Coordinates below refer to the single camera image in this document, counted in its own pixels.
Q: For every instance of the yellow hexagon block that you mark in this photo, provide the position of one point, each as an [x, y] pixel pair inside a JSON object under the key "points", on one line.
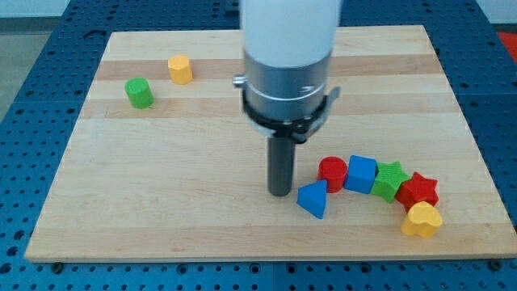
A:
{"points": [[180, 70]]}

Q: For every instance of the blue perforated table base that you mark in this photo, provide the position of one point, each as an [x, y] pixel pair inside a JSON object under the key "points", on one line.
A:
{"points": [[37, 127]]}

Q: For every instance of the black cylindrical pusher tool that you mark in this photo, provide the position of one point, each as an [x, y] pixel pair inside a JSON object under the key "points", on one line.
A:
{"points": [[280, 164]]}

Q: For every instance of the green star block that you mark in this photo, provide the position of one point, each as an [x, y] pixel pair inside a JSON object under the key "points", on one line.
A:
{"points": [[388, 179]]}

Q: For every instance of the blue triangle block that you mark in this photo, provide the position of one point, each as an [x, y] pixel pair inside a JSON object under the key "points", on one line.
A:
{"points": [[312, 198]]}

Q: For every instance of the yellow heart block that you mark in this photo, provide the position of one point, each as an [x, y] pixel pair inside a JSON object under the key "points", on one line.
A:
{"points": [[422, 220]]}

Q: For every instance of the red star block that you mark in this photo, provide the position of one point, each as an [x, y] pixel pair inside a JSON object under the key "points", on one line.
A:
{"points": [[417, 189]]}

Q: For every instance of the wooden board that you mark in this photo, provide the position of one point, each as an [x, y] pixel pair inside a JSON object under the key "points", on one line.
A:
{"points": [[184, 180]]}

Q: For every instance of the blue cube block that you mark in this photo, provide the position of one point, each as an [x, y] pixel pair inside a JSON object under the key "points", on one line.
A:
{"points": [[361, 174]]}

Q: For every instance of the red cylinder block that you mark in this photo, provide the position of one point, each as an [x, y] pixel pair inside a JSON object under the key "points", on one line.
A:
{"points": [[333, 170]]}

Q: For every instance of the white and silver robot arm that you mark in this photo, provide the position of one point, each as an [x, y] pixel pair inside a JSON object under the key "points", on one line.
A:
{"points": [[287, 48]]}

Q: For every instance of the green cylinder block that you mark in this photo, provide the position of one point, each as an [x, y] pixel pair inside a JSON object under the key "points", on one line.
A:
{"points": [[139, 93]]}

